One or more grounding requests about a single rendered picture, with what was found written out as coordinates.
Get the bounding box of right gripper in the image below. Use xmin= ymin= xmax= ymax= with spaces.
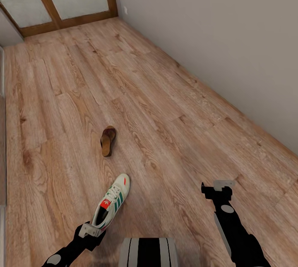
xmin=201 ymin=185 xmax=232 ymax=202

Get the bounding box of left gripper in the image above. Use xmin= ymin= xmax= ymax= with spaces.
xmin=69 ymin=226 xmax=106 ymax=257

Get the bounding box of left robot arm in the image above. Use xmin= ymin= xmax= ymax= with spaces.
xmin=42 ymin=223 xmax=106 ymax=267

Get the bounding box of gym shoe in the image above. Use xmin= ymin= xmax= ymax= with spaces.
xmin=91 ymin=173 xmax=130 ymax=231

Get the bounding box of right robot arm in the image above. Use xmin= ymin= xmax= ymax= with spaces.
xmin=201 ymin=180 xmax=271 ymax=267

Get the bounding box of sandal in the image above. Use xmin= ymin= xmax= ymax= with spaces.
xmin=100 ymin=125 xmax=116 ymax=157

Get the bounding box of robot trunk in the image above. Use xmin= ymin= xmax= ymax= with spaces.
xmin=118 ymin=238 xmax=180 ymax=267

